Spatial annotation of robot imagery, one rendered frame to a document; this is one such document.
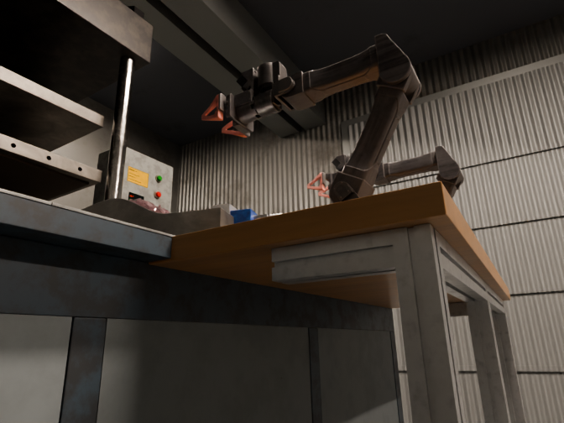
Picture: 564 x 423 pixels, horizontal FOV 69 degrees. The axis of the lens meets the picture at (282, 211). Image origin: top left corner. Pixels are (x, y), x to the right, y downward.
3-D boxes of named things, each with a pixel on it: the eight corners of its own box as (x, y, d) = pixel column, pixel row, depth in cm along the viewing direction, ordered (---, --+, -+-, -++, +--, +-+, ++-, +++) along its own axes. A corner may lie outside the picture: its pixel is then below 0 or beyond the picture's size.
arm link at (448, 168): (363, 164, 146) (454, 141, 132) (372, 173, 154) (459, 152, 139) (368, 196, 143) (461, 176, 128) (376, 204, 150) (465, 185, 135)
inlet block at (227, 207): (287, 232, 77) (286, 206, 78) (279, 226, 72) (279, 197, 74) (221, 239, 80) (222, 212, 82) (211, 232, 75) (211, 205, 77)
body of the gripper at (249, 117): (224, 95, 104) (248, 85, 100) (248, 113, 112) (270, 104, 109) (223, 117, 102) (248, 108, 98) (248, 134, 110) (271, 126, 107)
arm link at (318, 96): (275, 76, 97) (404, 23, 83) (294, 95, 105) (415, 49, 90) (277, 122, 93) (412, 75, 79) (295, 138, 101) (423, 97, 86)
